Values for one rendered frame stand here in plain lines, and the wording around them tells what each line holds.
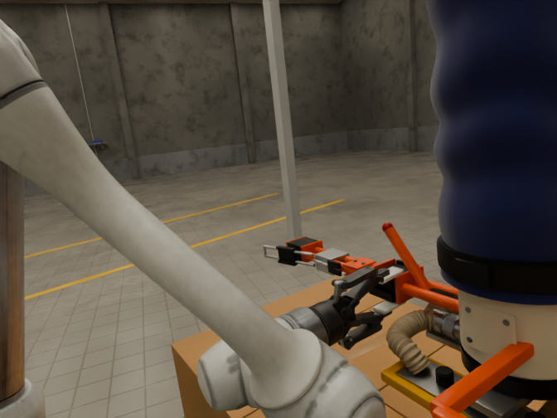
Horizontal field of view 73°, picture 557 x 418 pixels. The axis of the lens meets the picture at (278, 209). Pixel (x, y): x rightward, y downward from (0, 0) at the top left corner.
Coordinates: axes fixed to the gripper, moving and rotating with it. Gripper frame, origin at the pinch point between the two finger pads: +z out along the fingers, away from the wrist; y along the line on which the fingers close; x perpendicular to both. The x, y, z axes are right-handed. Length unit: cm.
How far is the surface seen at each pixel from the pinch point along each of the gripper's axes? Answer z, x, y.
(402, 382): -10.3, 10.1, 10.6
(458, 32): -6.5, 19.5, -43.8
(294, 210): 184, -284, 59
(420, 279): 3.3, 5.0, -2.4
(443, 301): 0.7, 11.3, -0.9
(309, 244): 6.2, -33.1, -1.5
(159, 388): -18, -161, 106
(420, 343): 55, -34, 53
